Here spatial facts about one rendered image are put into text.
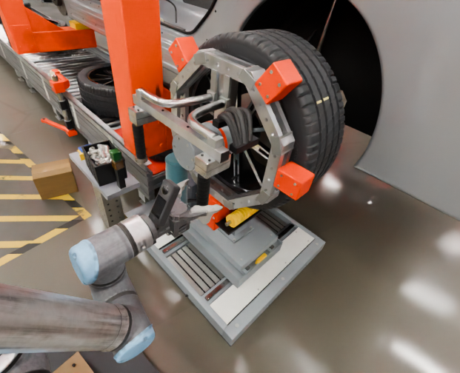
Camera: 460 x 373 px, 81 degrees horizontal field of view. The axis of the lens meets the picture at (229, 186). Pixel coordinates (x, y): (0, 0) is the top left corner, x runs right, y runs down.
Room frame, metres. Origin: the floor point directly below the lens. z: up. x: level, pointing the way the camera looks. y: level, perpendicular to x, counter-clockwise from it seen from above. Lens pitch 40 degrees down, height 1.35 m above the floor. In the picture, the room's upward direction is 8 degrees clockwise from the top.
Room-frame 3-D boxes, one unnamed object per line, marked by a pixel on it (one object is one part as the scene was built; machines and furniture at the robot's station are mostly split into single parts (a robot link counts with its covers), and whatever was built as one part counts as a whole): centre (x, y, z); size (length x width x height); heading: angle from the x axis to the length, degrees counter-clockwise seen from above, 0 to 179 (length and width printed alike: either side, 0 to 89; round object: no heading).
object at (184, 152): (0.81, 0.10, 0.85); 0.21 x 0.14 x 0.14; 140
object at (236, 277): (1.01, -0.04, 0.13); 0.50 x 0.36 x 0.10; 50
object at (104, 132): (2.03, 1.42, 0.28); 2.47 x 0.09 x 0.22; 50
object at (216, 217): (0.90, 0.03, 0.48); 0.16 x 0.12 x 0.17; 140
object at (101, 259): (0.35, 0.26, 0.81); 0.12 x 0.09 x 0.10; 140
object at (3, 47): (3.44, 2.50, 0.20); 1.00 x 0.86 x 0.39; 50
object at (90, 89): (2.24, 1.04, 0.39); 0.66 x 0.66 x 0.24
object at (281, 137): (0.87, 0.05, 0.85); 0.54 x 0.07 x 0.54; 50
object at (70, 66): (2.33, 1.17, 0.14); 2.47 x 0.85 x 0.27; 50
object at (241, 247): (1.00, -0.06, 0.32); 0.40 x 0.30 x 0.28; 50
